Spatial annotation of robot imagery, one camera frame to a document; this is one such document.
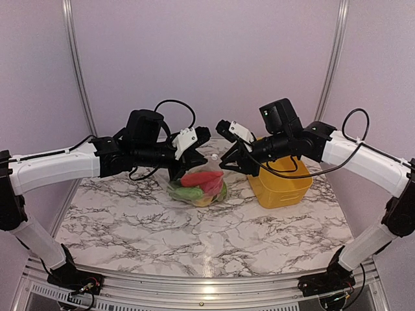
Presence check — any aluminium frame post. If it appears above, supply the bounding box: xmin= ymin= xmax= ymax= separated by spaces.
xmin=62 ymin=0 xmax=98 ymax=136
xmin=314 ymin=0 xmax=350 ymax=121

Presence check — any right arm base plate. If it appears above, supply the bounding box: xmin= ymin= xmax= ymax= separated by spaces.
xmin=298 ymin=272 xmax=356 ymax=297

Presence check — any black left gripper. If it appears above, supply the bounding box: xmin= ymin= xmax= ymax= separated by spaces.
xmin=134 ymin=141 xmax=208 ymax=181

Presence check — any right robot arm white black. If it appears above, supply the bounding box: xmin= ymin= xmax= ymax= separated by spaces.
xmin=216 ymin=121 xmax=414 ymax=290

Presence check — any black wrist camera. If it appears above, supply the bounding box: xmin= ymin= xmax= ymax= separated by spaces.
xmin=123 ymin=109 xmax=169 ymax=144
xmin=259 ymin=98 xmax=303 ymax=137

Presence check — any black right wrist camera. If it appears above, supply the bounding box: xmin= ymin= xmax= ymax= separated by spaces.
xmin=259 ymin=98 xmax=303 ymax=137

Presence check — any front aluminium rail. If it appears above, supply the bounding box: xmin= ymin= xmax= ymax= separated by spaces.
xmin=12 ymin=255 xmax=390 ymax=311

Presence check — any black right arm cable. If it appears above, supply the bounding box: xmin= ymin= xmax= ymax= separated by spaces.
xmin=233 ymin=108 xmax=415 ymax=292

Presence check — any yellow toy pepper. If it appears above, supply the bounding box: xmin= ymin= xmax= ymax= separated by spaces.
xmin=193 ymin=197 xmax=213 ymax=207

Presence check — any clear zip top bag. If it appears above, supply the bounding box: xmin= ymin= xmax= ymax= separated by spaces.
xmin=167 ymin=154 xmax=228 ymax=207

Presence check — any right aluminium frame post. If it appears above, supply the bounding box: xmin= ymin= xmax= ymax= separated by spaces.
xmin=314 ymin=0 xmax=350 ymax=121

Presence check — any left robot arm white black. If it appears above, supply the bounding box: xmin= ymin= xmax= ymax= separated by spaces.
xmin=1 ymin=127 xmax=211 ymax=288

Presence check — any red toy tomato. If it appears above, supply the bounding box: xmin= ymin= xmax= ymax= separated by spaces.
xmin=200 ymin=178 xmax=224 ymax=196

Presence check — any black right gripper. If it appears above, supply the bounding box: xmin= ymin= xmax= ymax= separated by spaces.
xmin=219 ymin=130 xmax=293 ymax=177

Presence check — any green toy cucumber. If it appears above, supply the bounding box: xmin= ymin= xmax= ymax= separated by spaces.
xmin=169 ymin=187 xmax=204 ymax=201

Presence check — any left aluminium frame post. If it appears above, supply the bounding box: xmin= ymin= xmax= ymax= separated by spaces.
xmin=62 ymin=0 xmax=98 ymax=136

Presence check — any red toy chili pepper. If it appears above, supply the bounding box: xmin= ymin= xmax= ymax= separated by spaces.
xmin=180 ymin=171 xmax=224 ymax=187

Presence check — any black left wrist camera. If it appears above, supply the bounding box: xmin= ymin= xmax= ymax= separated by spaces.
xmin=123 ymin=109 xmax=169 ymax=144

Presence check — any yellow plastic basket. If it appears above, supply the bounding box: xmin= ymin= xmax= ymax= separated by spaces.
xmin=247 ymin=156 xmax=313 ymax=209

